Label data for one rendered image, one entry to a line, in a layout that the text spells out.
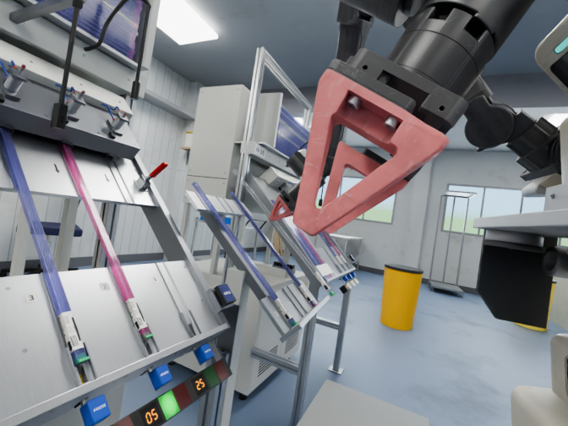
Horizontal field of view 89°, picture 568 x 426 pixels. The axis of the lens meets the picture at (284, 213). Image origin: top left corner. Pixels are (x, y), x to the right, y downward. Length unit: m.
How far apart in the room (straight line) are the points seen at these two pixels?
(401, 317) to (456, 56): 3.34
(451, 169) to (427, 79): 7.37
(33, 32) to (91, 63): 0.13
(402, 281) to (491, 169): 4.74
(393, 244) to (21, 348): 7.16
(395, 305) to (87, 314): 3.14
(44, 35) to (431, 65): 0.91
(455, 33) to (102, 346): 0.57
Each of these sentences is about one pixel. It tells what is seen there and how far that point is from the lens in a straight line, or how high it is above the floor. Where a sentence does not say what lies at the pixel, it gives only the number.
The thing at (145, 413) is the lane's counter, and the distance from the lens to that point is 0.59.
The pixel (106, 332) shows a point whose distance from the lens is 0.59.
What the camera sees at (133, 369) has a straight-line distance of 0.56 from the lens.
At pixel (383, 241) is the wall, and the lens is 7.42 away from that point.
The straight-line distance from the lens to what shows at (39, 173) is 0.76.
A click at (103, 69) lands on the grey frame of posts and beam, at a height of 1.33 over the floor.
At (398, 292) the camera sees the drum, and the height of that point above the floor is 0.39.
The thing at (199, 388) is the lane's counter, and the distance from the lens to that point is 0.66.
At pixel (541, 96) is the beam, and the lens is 4.56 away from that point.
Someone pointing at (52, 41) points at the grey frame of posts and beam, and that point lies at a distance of 1.00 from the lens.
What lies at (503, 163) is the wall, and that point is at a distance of 7.73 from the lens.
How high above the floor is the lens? 0.99
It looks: 1 degrees up
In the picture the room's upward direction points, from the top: 8 degrees clockwise
